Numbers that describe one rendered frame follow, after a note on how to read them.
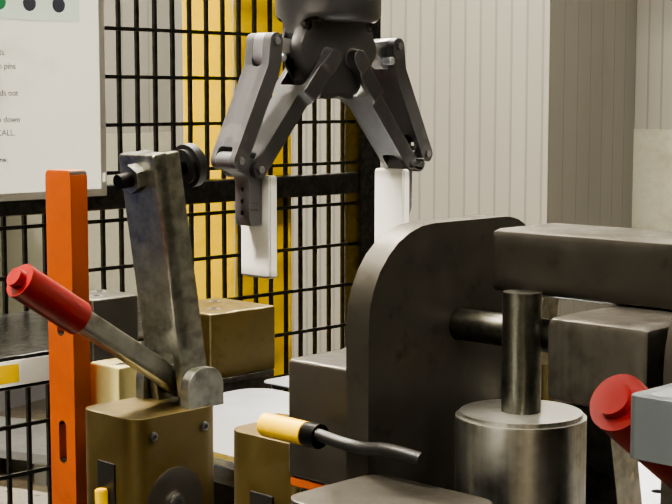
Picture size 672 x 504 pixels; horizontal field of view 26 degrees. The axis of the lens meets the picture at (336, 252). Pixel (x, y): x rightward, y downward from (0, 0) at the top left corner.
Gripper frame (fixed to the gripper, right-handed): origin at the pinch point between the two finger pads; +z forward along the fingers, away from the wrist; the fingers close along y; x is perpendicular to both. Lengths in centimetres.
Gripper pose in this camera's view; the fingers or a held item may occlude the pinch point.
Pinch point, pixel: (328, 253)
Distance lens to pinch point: 104.9
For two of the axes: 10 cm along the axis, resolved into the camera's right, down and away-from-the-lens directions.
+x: -7.2, -0.7, 6.9
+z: 0.0, 9.9, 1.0
